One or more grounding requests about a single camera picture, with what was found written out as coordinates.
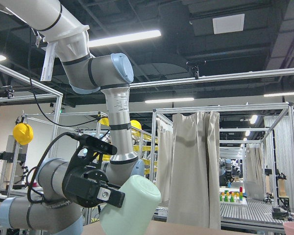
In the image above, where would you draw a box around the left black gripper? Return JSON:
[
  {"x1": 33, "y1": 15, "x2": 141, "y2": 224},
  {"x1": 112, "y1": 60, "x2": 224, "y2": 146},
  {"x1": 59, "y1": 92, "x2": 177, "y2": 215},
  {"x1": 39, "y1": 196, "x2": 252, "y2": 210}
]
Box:
[{"x1": 63, "y1": 167, "x2": 125, "y2": 208}]

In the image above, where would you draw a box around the mint green plastic cup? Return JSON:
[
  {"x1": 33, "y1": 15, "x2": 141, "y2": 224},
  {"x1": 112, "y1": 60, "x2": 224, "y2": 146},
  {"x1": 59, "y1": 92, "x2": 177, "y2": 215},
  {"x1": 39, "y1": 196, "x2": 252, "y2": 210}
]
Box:
[{"x1": 99, "y1": 175, "x2": 161, "y2": 235}]

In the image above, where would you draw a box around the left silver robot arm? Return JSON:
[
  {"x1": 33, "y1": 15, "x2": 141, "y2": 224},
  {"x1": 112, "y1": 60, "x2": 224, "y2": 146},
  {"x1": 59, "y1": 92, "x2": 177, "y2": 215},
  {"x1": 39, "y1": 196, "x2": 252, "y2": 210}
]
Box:
[{"x1": 0, "y1": 52, "x2": 140, "y2": 235}]

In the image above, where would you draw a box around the beige curtain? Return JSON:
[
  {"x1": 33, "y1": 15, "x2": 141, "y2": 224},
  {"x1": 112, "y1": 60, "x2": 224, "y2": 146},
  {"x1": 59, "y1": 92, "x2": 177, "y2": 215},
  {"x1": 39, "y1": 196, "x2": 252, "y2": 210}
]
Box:
[{"x1": 167, "y1": 111, "x2": 221, "y2": 229}]

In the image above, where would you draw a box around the yellow hard hat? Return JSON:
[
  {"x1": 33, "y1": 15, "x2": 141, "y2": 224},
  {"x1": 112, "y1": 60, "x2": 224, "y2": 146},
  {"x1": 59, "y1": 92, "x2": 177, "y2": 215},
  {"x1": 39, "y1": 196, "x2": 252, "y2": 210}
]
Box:
[{"x1": 13, "y1": 123, "x2": 34, "y2": 145}]

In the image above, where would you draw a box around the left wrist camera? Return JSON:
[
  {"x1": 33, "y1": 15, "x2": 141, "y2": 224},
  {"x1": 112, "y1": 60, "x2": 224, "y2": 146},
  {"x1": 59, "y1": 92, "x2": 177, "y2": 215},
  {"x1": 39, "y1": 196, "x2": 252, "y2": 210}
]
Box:
[{"x1": 68, "y1": 133, "x2": 117, "y2": 155}]

